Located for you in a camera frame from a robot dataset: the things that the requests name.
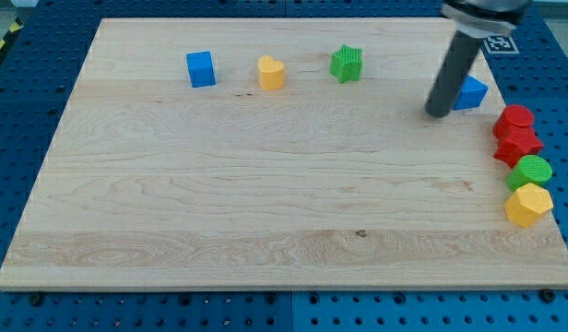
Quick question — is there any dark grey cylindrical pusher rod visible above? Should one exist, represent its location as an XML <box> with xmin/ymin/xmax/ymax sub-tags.
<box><xmin>424</xmin><ymin>30</ymin><xmax>482</xmax><ymax>118</ymax></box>

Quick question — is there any blue triangle block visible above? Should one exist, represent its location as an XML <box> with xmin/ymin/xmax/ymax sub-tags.
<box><xmin>453</xmin><ymin>76</ymin><xmax>488</xmax><ymax>111</ymax></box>

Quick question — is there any red circle block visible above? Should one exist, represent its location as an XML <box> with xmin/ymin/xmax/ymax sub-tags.
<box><xmin>492</xmin><ymin>104</ymin><xmax>534</xmax><ymax>139</ymax></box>

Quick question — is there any green circle block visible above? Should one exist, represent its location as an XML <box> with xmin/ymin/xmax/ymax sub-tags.
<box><xmin>506</xmin><ymin>155</ymin><xmax>553</xmax><ymax>191</ymax></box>

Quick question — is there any black white fiducial tag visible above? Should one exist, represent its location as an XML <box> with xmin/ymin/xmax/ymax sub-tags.
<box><xmin>483</xmin><ymin>36</ymin><xmax>519</xmax><ymax>54</ymax></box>

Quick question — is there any red star block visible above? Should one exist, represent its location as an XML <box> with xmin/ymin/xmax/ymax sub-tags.
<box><xmin>493</xmin><ymin>132</ymin><xmax>544</xmax><ymax>169</ymax></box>

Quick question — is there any green star block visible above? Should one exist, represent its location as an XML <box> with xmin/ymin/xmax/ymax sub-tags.
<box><xmin>329</xmin><ymin>44</ymin><xmax>362</xmax><ymax>84</ymax></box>

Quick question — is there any yellow hexagon block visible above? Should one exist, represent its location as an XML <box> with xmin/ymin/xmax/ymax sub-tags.
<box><xmin>504</xmin><ymin>183</ymin><xmax>554</xmax><ymax>228</ymax></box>

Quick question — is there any yellow heart block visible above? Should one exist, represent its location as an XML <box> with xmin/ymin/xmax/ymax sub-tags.
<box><xmin>257</xmin><ymin>55</ymin><xmax>285</xmax><ymax>90</ymax></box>

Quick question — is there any blue cube block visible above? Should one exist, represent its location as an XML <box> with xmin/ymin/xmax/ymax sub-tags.
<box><xmin>186</xmin><ymin>51</ymin><xmax>216</xmax><ymax>88</ymax></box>

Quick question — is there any wooden board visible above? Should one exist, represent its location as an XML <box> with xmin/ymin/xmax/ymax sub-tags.
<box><xmin>0</xmin><ymin>18</ymin><xmax>568</xmax><ymax>292</ymax></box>

